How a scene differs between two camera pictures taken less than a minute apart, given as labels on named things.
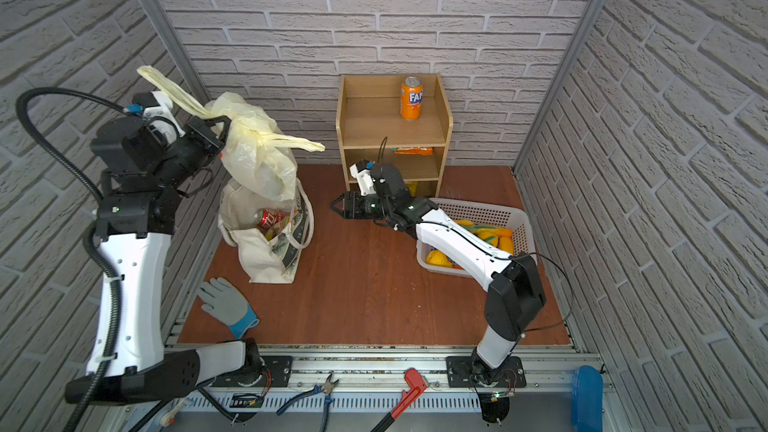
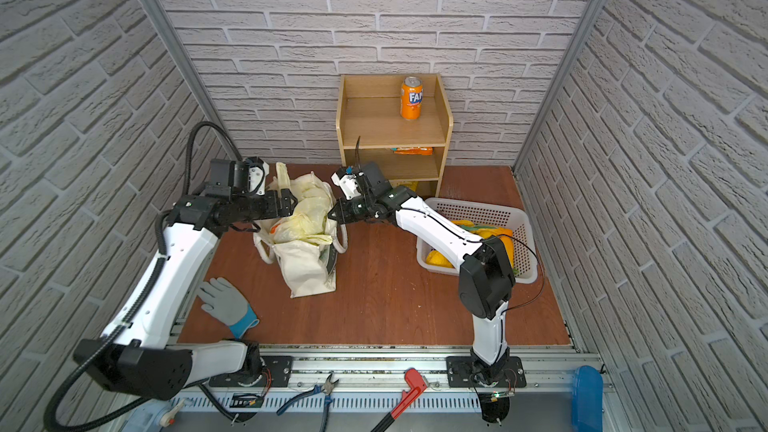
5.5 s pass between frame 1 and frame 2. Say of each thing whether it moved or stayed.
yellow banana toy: stayed
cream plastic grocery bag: moved
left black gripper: moved
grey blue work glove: stayed
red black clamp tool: stayed
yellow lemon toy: stayed
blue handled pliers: stayed
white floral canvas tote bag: moved
